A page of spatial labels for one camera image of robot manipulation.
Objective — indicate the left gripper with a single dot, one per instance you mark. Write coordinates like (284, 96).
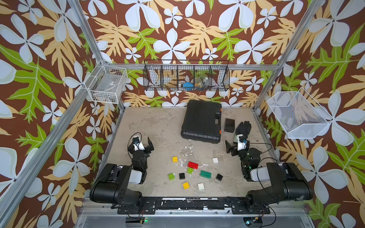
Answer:
(140, 151)

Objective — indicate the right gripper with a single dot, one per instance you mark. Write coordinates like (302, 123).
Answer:
(236, 149)

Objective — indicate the black lego brick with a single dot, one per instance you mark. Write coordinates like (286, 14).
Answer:
(219, 177)
(182, 176)

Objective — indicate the light green lego brick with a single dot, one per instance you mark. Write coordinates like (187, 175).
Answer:
(171, 176)
(190, 170)

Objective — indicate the dark green lego brick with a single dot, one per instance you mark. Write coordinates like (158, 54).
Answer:
(206, 174)

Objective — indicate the red lego brick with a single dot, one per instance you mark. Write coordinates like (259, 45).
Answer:
(193, 165)

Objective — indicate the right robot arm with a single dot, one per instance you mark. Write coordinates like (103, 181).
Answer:
(279, 181)

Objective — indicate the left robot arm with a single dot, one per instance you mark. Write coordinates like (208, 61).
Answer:
(111, 185)

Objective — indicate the black work glove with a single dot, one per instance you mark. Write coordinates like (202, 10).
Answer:
(244, 128)

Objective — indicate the small black box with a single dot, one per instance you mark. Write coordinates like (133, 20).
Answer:
(229, 125)

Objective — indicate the black plastic tool case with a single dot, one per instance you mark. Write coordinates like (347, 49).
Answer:
(202, 121)

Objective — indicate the white mesh basket right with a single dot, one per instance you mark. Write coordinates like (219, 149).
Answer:
(299, 114)

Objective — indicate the blue object in basket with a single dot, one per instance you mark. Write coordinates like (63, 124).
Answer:
(187, 86)

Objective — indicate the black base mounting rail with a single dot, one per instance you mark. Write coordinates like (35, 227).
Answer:
(150, 205)

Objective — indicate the white wire basket left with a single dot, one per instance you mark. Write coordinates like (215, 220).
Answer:
(107, 83)

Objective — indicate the black wire basket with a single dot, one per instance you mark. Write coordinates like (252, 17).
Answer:
(205, 75)

